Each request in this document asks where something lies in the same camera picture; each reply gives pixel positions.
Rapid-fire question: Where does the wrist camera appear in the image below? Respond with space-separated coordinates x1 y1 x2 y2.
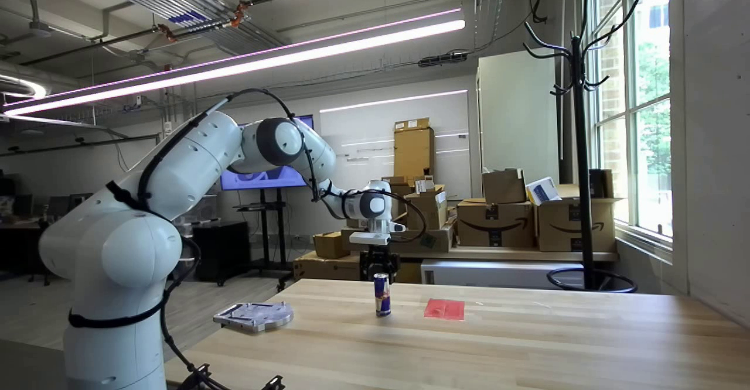
349 232 391 246

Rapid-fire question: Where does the whiteboard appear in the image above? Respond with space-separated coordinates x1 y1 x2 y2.
319 89 473 201

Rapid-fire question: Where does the red plastic packet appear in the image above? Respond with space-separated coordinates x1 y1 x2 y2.
424 298 466 321

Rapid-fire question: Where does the monitor on black stand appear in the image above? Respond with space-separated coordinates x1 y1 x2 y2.
220 115 315 279

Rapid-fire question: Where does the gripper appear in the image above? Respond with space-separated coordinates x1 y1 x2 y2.
359 245 401 282

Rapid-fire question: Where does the blue and silver can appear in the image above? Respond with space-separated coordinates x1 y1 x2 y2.
374 273 392 318

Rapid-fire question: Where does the window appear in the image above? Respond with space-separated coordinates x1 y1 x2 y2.
586 0 674 244

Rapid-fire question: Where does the black cabinet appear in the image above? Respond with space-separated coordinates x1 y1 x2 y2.
192 220 253 286

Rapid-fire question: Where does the stack of cardboard boxes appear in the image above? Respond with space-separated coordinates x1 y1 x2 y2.
293 117 623 283

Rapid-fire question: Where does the white panel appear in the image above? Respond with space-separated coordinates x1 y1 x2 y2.
476 50 561 184

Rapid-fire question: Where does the black power strip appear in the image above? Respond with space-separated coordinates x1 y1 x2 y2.
417 50 470 68

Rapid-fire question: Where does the black coat rack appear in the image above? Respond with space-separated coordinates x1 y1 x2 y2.
523 0 643 293

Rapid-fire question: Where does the long ceiling light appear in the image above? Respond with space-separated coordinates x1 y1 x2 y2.
2 8 467 117

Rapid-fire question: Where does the flat metal plate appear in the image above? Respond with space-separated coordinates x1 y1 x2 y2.
213 300 294 333

